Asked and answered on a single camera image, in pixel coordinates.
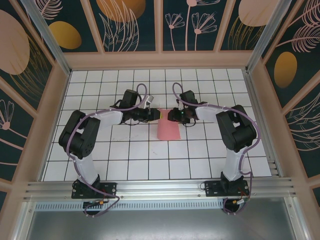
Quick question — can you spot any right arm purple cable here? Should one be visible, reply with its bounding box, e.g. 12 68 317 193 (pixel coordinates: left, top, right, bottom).
171 82 262 217

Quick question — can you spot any pink paper sheet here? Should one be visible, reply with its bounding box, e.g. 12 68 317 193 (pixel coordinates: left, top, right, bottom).
156 108 182 141

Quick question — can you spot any long aluminium base rail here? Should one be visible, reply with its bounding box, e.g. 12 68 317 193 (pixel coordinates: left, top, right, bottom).
23 177 296 201

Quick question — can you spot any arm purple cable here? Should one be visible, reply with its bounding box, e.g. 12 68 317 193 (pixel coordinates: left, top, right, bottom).
66 83 148 218
171 82 262 217

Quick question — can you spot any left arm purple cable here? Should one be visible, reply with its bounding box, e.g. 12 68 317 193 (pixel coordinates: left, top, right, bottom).
66 83 148 218

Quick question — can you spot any slotted grey cable duct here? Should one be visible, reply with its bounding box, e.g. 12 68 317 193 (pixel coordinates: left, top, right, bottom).
34 201 226 211

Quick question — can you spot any aluminium side rail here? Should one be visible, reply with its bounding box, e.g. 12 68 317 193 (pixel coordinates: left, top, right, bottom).
242 69 282 178

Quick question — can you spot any grey metal sheet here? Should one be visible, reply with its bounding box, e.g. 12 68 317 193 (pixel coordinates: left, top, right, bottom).
23 197 308 240

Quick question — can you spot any aluminium corner post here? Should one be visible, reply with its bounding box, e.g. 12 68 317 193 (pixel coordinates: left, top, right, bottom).
19 0 72 76
245 0 286 74

